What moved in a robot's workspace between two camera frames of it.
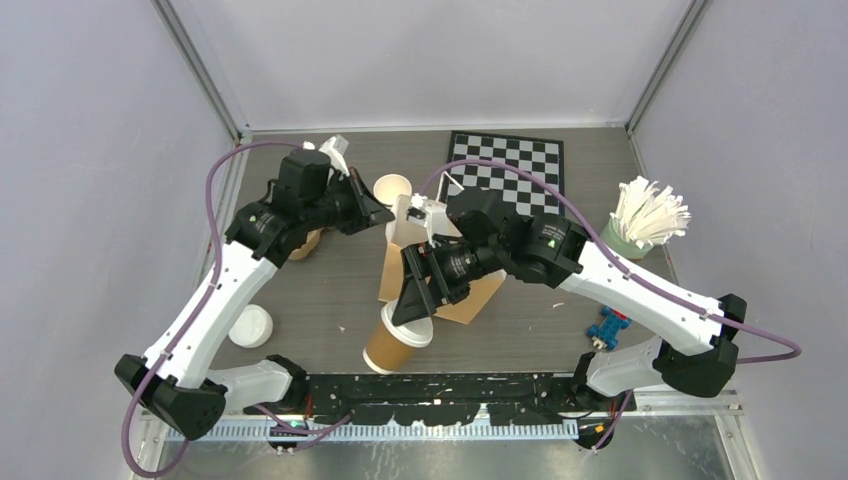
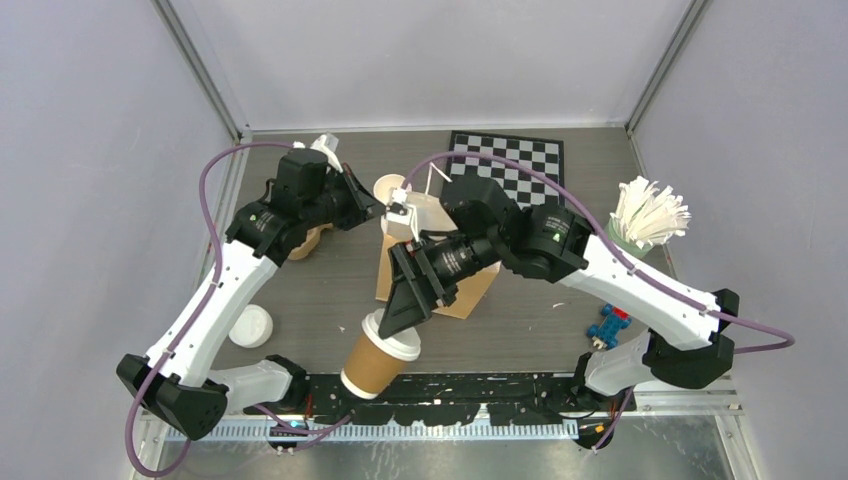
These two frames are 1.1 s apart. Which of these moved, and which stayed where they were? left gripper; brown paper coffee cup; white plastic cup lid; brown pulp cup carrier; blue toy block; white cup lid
Moved: brown paper coffee cup; white plastic cup lid
Stayed: blue toy block; brown pulp cup carrier; white cup lid; left gripper
